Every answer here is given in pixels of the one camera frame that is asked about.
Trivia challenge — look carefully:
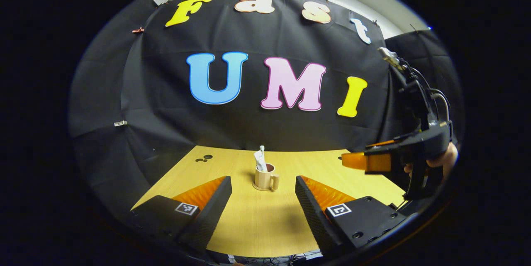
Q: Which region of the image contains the black cable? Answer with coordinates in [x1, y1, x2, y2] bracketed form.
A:
[409, 65, 452, 123]

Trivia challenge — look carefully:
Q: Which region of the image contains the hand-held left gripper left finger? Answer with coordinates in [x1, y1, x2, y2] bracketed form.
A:
[129, 176, 232, 254]

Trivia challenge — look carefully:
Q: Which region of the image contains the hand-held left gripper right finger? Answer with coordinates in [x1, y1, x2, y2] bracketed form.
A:
[295, 176, 409, 258]

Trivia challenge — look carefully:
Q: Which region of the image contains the black backdrop cloth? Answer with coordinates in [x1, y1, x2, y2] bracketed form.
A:
[68, 0, 465, 217]

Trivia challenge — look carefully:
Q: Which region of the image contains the wooden desktop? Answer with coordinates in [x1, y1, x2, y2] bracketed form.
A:
[143, 146, 407, 258]

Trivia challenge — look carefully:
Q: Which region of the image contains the white toothpaste tube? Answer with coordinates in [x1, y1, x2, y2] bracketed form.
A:
[253, 150, 268, 173]

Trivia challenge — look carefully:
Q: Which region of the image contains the beige cup with handle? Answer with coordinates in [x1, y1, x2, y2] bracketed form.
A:
[253, 163, 280, 192]

